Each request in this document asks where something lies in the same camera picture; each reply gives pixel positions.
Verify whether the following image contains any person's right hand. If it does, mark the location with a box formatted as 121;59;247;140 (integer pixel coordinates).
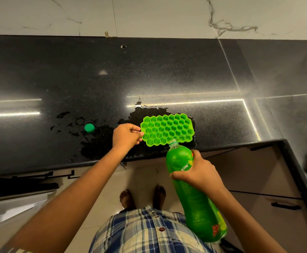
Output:
170;150;224;194

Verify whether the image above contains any person's left hand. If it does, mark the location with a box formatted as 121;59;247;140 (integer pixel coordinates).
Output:
113;123;145;156

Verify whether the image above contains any green honeycomb silicone ice tray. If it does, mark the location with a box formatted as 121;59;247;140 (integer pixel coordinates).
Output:
140;113;195;147

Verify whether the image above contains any green plastic soda bottle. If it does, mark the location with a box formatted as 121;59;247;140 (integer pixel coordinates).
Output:
166;139;228;243

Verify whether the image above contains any person's right forearm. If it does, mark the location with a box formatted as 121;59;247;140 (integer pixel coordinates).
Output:
207;183;288;253

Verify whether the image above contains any person's left forearm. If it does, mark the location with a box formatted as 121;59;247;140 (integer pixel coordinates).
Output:
0;149;126;253

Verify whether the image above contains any person's right foot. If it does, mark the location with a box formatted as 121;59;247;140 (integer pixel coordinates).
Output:
153;184;167;210

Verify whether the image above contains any person's foot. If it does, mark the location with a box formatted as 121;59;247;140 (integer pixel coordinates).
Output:
119;189;137;212
153;184;167;210

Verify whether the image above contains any water puddle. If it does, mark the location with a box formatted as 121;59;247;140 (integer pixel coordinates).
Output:
49;97;197;161

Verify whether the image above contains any person's left foot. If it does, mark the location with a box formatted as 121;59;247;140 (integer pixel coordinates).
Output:
119;189;137;212

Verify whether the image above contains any blue plaid shirt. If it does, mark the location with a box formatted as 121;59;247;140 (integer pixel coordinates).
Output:
89;205;217;253

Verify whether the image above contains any beige cabinet drawer front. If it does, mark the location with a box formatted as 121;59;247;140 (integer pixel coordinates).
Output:
220;192;307;253
199;145;304;200

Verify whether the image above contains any white appliance door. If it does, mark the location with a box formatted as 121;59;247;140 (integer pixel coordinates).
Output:
0;190;57;233

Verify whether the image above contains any black angular cabinet handle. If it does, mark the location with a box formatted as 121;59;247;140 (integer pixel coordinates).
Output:
11;170;75;180

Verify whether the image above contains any black drawer handle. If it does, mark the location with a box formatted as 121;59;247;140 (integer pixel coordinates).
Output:
271;202;302;211

